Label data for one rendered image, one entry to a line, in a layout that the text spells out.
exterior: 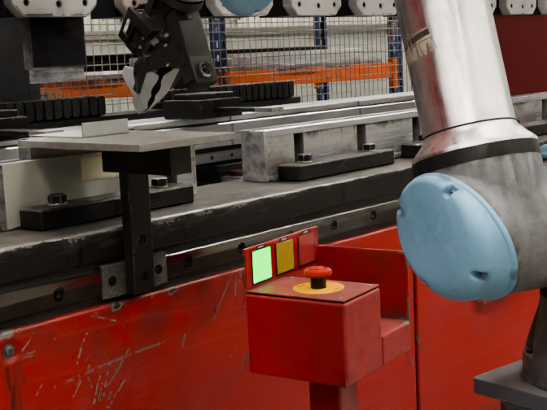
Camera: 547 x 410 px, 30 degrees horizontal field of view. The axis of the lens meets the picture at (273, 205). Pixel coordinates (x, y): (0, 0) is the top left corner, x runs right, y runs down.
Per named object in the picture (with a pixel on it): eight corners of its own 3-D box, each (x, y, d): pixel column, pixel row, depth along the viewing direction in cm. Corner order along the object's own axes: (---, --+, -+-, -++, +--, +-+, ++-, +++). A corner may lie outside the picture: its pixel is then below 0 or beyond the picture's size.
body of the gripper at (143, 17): (155, 36, 155) (181, -32, 148) (187, 71, 151) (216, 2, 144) (115, 39, 150) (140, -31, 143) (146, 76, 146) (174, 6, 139)
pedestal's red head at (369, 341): (347, 388, 136) (342, 256, 134) (248, 373, 145) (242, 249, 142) (411, 349, 153) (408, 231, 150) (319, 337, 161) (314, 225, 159)
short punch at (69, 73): (33, 83, 150) (28, 18, 148) (26, 84, 151) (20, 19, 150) (88, 80, 157) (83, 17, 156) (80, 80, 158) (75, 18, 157)
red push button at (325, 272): (324, 296, 140) (322, 271, 139) (299, 294, 142) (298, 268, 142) (338, 290, 143) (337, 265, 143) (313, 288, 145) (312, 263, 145)
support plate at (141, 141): (139, 152, 130) (138, 144, 130) (19, 147, 148) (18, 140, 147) (236, 139, 144) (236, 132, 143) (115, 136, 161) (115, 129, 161)
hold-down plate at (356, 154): (299, 181, 185) (299, 165, 185) (277, 180, 189) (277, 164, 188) (395, 163, 207) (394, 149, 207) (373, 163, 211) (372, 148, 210)
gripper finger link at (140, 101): (123, 93, 157) (142, 44, 152) (144, 117, 154) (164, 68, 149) (107, 95, 155) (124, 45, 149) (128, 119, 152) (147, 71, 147)
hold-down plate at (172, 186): (41, 231, 143) (40, 210, 143) (19, 228, 147) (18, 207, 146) (195, 202, 165) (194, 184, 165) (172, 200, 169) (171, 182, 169)
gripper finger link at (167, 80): (139, 90, 159) (158, 42, 154) (160, 115, 156) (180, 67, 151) (123, 93, 157) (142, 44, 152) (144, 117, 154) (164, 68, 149)
